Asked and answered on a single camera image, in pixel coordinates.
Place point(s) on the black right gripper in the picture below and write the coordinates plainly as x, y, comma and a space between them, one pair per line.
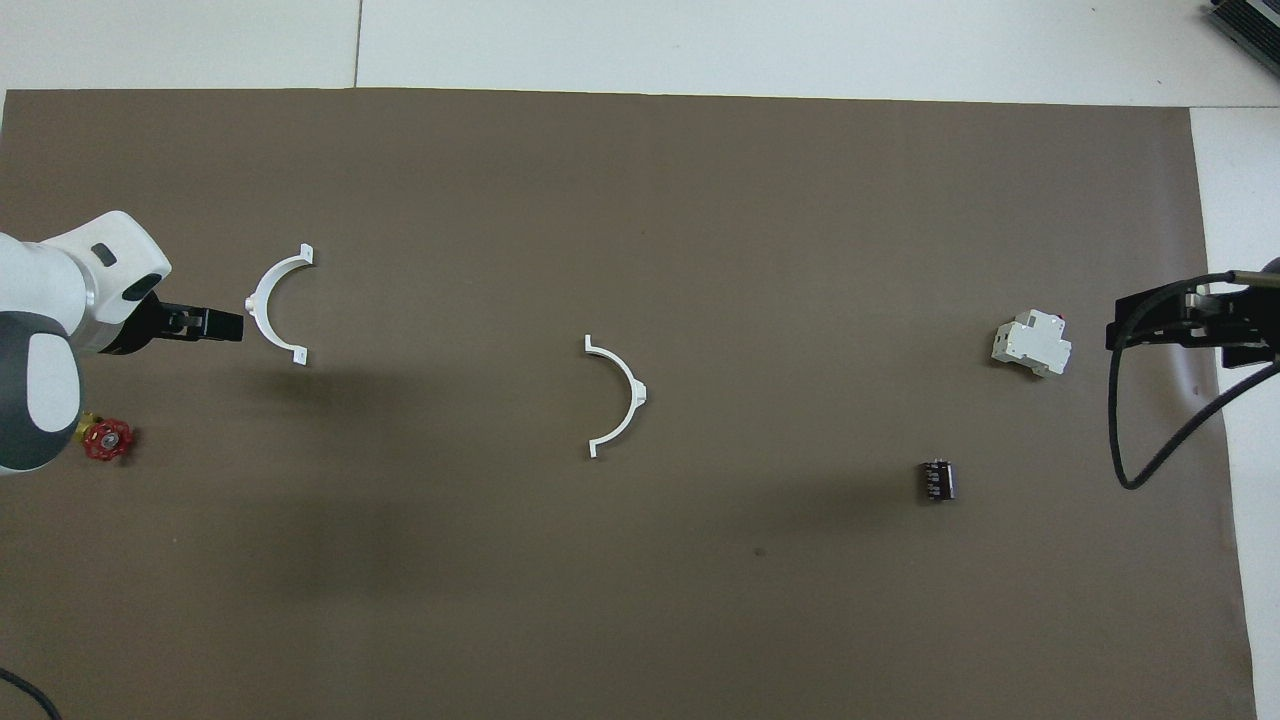
1255, 315

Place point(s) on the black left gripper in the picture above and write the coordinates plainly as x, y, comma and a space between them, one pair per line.
150, 320

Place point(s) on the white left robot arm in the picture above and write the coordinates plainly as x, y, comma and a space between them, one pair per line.
40, 290

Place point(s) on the red and yellow valve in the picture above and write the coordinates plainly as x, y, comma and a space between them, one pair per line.
107, 440

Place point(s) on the white circuit breaker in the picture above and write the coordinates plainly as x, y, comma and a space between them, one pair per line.
1030, 345

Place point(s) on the black cylindrical capacitor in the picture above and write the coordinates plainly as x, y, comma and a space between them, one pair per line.
937, 481

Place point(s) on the grey ribbed device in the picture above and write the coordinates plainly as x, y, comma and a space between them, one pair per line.
1250, 25

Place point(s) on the brown table mat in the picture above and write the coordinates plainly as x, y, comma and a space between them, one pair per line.
500, 600

